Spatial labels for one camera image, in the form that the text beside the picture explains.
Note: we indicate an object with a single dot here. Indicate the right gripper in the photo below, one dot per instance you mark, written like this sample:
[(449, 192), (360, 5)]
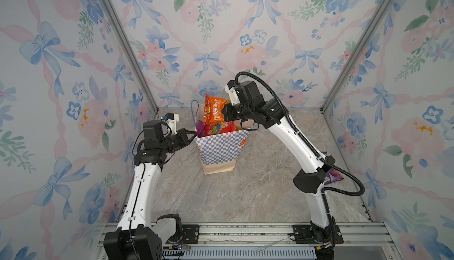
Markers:
[(227, 110)]

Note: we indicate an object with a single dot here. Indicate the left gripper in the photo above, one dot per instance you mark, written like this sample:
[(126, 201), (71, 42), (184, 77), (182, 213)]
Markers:
[(181, 133)]

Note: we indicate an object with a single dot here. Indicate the purple grape candy bag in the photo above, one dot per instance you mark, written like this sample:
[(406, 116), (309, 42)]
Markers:
[(200, 129)]

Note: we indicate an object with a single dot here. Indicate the orange chip snack packet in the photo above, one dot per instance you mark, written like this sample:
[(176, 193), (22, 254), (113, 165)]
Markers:
[(213, 109)]

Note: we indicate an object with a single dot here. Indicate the red fruit candy bag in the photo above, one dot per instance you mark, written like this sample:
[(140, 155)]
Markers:
[(219, 128)]

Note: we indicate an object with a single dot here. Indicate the blue checkered paper bag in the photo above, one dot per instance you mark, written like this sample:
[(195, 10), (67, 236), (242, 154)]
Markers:
[(218, 153)]

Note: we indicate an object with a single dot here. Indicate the purple small snack packet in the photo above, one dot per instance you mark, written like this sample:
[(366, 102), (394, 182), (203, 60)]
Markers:
[(333, 176)]

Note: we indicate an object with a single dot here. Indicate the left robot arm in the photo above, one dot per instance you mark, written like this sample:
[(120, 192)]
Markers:
[(136, 236)]

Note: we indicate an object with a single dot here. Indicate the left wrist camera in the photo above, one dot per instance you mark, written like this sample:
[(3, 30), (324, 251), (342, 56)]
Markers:
[(171, 119)]

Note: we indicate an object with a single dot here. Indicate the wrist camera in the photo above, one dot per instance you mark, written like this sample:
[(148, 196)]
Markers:
[(230, 90), (171, 119)]

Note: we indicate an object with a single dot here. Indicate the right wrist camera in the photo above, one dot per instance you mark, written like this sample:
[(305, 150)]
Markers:
[(230, 90)]

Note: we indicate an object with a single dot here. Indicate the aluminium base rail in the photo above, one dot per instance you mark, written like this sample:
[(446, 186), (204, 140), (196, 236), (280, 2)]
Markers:
[(274, 241)]

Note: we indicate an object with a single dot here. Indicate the left aluminium corner post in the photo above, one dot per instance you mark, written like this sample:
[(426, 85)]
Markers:
[(121, 36)]

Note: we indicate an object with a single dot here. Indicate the aluminium corner post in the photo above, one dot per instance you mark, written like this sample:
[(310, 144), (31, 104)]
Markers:
[(363, 42), (121, 36)]

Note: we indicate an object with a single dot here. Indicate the right aluminium corner post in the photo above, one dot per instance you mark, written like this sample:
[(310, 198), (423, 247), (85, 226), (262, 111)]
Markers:
[(363, 42)]

